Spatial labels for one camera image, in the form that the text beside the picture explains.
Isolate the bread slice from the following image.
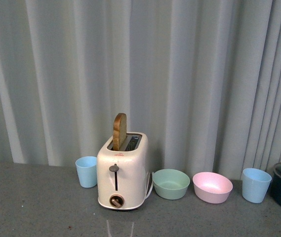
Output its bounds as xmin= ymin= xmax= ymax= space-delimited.
xmin=113 ymin=113 xmax=127 ymax=151

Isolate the cream toaster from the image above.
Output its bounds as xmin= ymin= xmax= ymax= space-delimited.
xmin=97 ymin=132 xmax=151 ymax=210

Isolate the light blue cup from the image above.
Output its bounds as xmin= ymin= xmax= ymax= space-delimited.
xmin=242 ymin=168 xmax=272 ymax=203
xmin=75 ymin=156 xmax=97 ymax=188

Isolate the green bowl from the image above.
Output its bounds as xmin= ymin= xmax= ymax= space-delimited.
xmin=153 ymin=169 xmax=190 ymax=200

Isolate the pink bowl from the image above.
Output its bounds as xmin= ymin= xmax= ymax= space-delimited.
xmin=192 ymin=172 xmax=233 ymax=204

